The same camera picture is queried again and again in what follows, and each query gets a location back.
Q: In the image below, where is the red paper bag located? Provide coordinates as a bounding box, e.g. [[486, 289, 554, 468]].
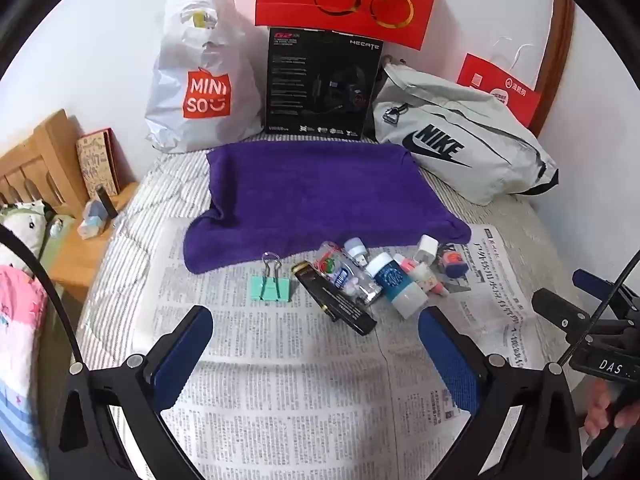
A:
[[456, 37, 543, 136]]

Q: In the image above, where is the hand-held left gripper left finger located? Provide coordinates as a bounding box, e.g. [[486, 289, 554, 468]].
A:
[[47, 305, 214, 480]]

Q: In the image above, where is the red gift bag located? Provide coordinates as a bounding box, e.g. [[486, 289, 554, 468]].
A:
[[254, 0, 445, 51]]

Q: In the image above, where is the wooden nightstand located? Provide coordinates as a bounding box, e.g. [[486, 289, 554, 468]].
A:
[[49, 182, 141, 304]]

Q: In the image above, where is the green binder clip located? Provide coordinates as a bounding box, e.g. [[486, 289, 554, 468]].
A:
[[249, 252, 292, 304]]

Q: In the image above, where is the black headset box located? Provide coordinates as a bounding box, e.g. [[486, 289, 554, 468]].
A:
[[263, 26, 385, 141]]

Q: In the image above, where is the white plastic shopping bag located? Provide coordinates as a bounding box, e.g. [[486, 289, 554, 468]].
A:
[[145, 0, 264, 155]]

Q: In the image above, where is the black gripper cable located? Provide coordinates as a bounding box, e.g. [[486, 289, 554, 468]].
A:
[[556, 249, 640, 367], [0, 224, 86, 368]]

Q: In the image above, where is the blue and white tissue pack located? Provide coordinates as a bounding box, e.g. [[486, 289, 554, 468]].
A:
[[77, 199, 109, 239]]

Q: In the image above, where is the white and blue bottle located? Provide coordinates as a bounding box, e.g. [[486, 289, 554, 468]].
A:
[[366, 252, 430, 320]]

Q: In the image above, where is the purple towel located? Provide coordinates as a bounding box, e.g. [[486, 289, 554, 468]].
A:
[[183, 141, 473, 275]]

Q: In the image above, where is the brown patterned notebook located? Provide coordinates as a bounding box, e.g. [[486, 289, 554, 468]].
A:
[[76, 128, 121, 199]]

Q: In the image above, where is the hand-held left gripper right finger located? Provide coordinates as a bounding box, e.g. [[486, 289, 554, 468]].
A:
[[417, 305, 583, 480]]

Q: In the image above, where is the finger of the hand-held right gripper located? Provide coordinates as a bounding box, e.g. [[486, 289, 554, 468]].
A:
[[531, 288, 603, 342], [572, 268, 640, 313]]

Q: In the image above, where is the clear plastic packet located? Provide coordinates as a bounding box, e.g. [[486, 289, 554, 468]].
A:
[[312, 241, 384, 309]]

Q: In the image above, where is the small black stick device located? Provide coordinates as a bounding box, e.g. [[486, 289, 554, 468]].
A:
[[95, 185, 120, 221]]

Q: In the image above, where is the white and green plush toy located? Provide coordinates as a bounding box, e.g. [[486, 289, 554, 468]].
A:
[[0, 200, 57, 262]]

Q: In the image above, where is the wooden headboard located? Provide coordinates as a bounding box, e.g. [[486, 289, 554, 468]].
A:
[[0, 109, 89, 217]]

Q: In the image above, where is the white charger plug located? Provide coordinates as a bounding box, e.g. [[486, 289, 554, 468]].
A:
[[416, 234, 440, 265]]

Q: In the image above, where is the small pink white tube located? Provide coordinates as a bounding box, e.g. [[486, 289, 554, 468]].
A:
[[393, 254, 449, 297]]

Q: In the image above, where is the pink printed cloth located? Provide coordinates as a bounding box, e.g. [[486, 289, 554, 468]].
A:
[[0, 259, 65, 467]]

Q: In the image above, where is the wooden door frame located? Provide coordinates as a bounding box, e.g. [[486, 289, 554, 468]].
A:
[[531, 0, 576, 137]]

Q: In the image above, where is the person's right hand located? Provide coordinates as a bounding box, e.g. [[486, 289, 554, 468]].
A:
[[584, 376, 633, 439]]

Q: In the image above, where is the newspaper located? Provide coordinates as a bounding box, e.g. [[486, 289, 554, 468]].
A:
[[132, 225, 573, 480]]

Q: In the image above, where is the grey sling bag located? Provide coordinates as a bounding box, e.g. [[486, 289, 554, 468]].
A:
[[372, 62, 560, 206]]

